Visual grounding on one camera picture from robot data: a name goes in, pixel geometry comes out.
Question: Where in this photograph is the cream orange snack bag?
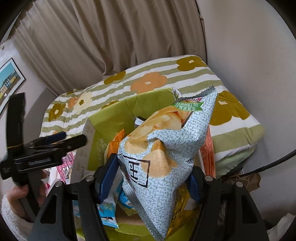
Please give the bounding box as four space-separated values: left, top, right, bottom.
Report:
105 128 126 161

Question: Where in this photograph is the floral striped blanket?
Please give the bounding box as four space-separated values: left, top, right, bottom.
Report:
40 55 264 176

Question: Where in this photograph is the yellow snack bag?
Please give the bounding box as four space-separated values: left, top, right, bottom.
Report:
166 183 201 238

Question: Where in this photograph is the blue white snack bag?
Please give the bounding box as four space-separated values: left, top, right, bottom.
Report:
72 180 137 230

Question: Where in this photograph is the brown paper bag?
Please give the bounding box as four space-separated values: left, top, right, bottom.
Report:
226 173 261 192

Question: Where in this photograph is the green cardboard box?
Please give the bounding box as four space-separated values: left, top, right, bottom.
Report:
69 87 202 241

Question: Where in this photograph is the pink snack bag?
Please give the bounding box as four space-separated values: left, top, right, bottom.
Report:
57 152 75 184

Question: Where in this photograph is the framed houses picture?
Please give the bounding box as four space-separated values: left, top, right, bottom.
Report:
0 58 26 113

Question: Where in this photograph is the pale blue chips bag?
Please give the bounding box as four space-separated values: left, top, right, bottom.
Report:
117 87 217 240

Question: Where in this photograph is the black lamp stand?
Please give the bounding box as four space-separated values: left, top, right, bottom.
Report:
222 149 296 181

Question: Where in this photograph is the beige curtain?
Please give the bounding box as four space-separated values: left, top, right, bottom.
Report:
10 1 207 95

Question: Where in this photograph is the white pink table cloth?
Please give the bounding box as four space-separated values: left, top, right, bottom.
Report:
46 130 216 193

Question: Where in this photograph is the white clothes pile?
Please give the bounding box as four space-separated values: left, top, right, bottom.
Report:
267 213 295 241

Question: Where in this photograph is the left hand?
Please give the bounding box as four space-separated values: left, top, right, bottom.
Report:
6 170 48 222

